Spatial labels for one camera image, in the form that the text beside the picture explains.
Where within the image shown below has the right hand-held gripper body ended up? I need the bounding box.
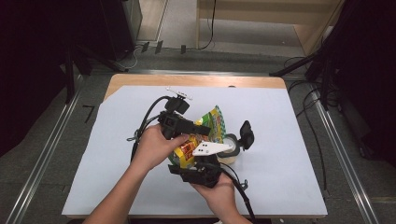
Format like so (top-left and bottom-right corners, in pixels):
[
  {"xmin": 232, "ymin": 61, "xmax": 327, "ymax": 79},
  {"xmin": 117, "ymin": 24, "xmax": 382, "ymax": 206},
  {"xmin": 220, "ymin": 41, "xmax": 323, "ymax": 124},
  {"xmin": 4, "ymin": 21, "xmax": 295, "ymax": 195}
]
[{"xmin": 179, "ymin": 141, "xmax": 234, "ymax": 189}]

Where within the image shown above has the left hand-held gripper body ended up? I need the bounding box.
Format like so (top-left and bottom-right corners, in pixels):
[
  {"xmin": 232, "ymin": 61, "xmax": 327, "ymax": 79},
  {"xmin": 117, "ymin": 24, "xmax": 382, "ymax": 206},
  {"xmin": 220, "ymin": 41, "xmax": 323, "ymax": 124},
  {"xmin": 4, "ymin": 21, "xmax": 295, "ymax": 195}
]
[{"xmin": 157, "ymin": 87, "xmax": 196, "ymax": 141}]

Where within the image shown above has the green yellow spouted pouch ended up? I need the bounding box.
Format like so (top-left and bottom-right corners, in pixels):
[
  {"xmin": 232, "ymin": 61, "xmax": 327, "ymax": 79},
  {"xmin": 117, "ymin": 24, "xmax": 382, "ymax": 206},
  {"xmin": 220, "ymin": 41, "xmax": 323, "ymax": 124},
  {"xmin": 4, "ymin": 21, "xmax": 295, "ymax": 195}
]
[{"xmin": 167, "ymin": 105, "xmax": 228, "ymax": 169}]

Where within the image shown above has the clear jar with dark lid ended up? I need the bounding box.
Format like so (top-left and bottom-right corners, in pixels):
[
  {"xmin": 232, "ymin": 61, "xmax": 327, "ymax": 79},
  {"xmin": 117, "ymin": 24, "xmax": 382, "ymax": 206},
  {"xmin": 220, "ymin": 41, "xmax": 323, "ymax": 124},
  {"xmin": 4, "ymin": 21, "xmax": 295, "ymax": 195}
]
[{"xmin": 218, "ymin": 119, "xmax": 256, "ymax": 166}]

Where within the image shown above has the person's right hand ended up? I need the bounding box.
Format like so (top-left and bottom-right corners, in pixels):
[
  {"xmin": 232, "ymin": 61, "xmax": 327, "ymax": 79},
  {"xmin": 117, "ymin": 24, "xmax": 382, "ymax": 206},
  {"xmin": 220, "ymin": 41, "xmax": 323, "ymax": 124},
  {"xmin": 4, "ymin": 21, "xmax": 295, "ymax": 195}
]
[{"xmin": 190, "ymin": 176, "xmax": 241, "ymax": 219}]

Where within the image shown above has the person's left hand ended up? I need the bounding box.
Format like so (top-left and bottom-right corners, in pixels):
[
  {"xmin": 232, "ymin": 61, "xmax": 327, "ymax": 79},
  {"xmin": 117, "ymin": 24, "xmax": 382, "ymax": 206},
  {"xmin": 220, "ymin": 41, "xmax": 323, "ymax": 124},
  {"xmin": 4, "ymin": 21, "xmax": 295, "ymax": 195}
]
[{"xmin": 132, "ymin": 123, "xmax": 190, "ymax": 173}]

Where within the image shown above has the wooden table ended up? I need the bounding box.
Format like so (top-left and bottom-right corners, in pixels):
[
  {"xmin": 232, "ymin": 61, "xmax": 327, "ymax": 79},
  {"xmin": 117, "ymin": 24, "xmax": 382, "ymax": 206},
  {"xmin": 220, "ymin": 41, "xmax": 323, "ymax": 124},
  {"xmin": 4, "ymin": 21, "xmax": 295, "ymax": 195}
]
[{"xmin": 64, "ymin": 73, "xmax": 328, "ymax": 219}]

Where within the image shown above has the white paper sheet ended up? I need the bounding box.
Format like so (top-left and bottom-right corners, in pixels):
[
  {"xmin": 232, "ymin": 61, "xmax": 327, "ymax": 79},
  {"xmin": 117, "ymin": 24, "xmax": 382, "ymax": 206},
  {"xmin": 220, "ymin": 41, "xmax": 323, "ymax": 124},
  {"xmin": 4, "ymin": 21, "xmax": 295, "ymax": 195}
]
[{"xmin": 61, "ymin": 85, "xmax": 329, "ymax": 217}]

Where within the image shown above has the black tripod stand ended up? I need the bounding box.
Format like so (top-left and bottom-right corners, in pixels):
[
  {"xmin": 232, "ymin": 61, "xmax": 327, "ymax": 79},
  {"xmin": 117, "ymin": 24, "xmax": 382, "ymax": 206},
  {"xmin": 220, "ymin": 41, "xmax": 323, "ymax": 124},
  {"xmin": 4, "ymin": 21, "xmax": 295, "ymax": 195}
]
[{"xmin": 269, "ymin": 50, "xmax": 332, "ymax": 110}]

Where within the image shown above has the black metal stand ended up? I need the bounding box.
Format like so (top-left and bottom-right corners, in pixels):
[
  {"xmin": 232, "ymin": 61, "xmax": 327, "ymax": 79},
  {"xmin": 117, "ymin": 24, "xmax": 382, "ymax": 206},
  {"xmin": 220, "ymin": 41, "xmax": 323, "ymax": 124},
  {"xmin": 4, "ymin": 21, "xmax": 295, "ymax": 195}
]
[{"xmin": 63, "ymin": 46, "xmax": 77, "ymax": 105}]

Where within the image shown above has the black cabinet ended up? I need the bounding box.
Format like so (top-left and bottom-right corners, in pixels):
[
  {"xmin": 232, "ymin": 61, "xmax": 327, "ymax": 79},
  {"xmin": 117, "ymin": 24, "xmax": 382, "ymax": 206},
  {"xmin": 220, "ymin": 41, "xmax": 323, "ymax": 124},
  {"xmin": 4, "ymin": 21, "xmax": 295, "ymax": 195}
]
[{"xmin": 99, "ymin": 0, "xmax": 143, "ymax": 63}]

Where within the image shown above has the light wooden cabinet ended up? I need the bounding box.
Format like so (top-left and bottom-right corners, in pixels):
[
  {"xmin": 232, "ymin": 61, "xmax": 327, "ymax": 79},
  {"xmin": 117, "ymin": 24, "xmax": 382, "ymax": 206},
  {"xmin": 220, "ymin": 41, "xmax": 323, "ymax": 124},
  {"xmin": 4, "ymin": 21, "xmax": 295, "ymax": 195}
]
[{"xmin": 195, "ymin": 0, "xmax": 344, "ymax": 56}]

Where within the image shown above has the black curtain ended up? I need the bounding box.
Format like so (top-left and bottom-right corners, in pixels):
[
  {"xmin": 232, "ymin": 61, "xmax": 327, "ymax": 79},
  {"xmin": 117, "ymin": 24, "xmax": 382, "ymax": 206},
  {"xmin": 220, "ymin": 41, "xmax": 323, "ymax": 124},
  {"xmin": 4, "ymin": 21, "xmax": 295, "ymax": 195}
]
[
  {"xmin": 323, "ymin": 0, "xmax": 396, "ymax": 169},
  {"xmin": 0, "ymin": 0, "xmax": 104, "ymax": 158}
]

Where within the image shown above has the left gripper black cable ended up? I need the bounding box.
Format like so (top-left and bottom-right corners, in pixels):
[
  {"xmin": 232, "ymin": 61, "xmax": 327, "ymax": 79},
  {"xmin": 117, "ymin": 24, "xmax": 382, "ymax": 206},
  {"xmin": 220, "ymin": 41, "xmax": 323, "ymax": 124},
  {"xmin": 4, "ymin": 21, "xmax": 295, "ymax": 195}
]
[{"xmin": 125, "ymin": 95, "xmax": 172, "ymax": 162}]

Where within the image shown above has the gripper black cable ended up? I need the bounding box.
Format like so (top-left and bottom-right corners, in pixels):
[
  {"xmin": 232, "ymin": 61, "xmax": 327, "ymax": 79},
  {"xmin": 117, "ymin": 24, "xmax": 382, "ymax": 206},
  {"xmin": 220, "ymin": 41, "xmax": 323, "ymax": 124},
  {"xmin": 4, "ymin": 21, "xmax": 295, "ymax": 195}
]
[
  {"xmin": 222, "ymin": 162, "xmax": 256, "ymax": 223},
  {"xmin": 125, "ymin": 95, "xmax": 172, "ymax": 162}
]

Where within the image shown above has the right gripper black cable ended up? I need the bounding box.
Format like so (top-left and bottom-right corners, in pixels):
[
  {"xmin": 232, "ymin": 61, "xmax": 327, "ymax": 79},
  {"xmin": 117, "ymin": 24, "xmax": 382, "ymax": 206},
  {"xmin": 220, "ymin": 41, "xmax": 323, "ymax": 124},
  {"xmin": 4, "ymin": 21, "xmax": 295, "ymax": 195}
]
[{"xmin": 222, "ymin": 162, "xmax": 256, "ymax": 223}]

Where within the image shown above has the white floor cable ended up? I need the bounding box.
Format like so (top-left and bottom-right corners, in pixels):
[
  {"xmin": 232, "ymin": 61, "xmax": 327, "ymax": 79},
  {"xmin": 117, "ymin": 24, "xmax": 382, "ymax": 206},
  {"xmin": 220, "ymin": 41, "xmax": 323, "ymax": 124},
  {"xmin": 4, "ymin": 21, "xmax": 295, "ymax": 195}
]
[{"xmin": 120, "ymin": 45, "xmax": 140, "ymax": 70}]

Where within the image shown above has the hanging black cable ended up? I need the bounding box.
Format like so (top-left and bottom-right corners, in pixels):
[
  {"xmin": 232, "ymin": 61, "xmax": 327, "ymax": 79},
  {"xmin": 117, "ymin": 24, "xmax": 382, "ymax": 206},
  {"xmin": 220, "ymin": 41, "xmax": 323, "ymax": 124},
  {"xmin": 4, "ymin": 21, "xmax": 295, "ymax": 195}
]
[{"xmin": 199, "ymin": 0, "xmax": 218, "ymax": 51}]

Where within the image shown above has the thin black floor cable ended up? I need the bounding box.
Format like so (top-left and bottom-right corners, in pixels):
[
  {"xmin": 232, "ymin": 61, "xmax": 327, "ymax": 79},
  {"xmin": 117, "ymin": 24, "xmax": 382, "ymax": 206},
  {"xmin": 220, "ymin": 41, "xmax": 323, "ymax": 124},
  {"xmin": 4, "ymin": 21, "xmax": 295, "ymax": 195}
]
[{"xmin": 288, "ymin": 78, "xmax": 329, "ymax": 191}]

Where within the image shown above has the long metal floor rail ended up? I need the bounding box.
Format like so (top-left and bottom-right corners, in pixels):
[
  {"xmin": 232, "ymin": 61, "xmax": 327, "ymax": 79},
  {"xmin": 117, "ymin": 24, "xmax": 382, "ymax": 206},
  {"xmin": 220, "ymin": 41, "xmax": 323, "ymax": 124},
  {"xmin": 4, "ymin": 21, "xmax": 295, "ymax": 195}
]
[
  {"xmin": 4, "ymin": 74, "xmax": 85, "ymax": 224},
  {"xmin": 310, "ymin": 88, "xmax": 380, "ymax": 224}
]

